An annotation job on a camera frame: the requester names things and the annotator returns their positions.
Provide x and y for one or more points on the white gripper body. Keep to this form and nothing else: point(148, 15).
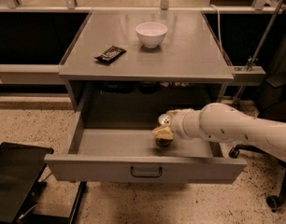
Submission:
point(178, 124)

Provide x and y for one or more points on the orange soda can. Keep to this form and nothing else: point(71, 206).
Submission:
point(164, 120)

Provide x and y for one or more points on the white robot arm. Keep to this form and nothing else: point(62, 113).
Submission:
point(218, 122)

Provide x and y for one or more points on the grey open drawer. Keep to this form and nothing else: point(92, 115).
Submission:
point(104, 147)

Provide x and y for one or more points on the grey cabinet counter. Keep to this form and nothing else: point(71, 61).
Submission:
point(189, 52)

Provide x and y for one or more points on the white bowl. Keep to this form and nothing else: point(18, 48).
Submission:
point(151, 34)

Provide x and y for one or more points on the black snack bar wrapper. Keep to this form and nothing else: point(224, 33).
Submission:
point(110, 55)

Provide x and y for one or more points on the metal diagonal rod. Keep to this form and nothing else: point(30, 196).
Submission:
point(251, 61)

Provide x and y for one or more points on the black stool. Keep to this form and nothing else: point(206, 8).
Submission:
point(20, 168)

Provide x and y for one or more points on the black drawer handle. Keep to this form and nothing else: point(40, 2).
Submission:
point(140, 172)

